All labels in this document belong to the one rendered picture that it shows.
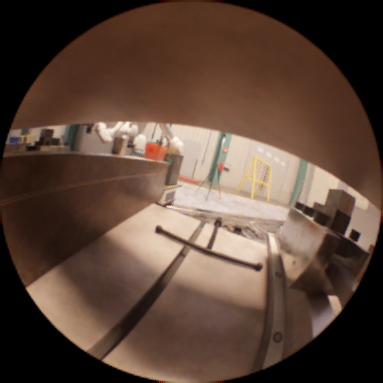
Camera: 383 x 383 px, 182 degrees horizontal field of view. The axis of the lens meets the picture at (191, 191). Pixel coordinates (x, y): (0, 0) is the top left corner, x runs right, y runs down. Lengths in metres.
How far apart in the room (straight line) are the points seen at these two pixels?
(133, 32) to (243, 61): 0.11
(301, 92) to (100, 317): 0.58
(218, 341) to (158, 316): 0.19
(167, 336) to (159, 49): 0.54
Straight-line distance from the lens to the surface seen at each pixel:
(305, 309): 0.52
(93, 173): 0.50
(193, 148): 7.37
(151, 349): 0.41
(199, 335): 0.44
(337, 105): 0.18
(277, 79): 0.16
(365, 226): 2.80
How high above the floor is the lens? 0.72
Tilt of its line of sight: 12 degrees down
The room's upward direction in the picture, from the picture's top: 15 degrees clockwise
